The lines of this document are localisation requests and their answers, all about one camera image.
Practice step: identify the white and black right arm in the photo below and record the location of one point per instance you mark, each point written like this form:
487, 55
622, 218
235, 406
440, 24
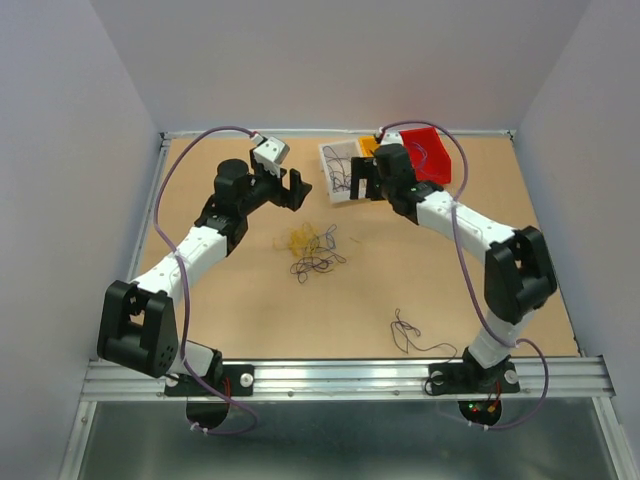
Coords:
519, 276

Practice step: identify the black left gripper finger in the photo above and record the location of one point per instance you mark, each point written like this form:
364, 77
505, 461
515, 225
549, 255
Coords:
261, 165
297, 191

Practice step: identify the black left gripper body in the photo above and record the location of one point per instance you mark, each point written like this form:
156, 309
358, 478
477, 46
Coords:
271, 191

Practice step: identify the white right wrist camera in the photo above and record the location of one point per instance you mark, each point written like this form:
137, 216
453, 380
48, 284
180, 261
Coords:
388, 136

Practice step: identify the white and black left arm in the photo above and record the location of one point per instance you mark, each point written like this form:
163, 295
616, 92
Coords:
138, 328

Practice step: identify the aluminium mounting rail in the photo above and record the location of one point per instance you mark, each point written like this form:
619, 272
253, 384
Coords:
333, 380

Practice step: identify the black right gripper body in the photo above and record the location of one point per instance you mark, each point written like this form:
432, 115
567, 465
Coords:
386, 191

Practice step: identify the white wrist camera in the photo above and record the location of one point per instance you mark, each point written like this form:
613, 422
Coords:
388, 136
270, 152

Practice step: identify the white plastic bin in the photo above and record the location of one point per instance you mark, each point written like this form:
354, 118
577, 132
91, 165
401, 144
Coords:
335, 160

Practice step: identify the yellow plastic bin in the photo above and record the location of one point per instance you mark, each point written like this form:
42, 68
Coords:
368, 145

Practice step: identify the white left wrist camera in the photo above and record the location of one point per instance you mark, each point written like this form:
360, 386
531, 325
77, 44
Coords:
270, 152

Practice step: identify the red plastic bin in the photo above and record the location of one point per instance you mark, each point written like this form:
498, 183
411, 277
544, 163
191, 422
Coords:
428, 156

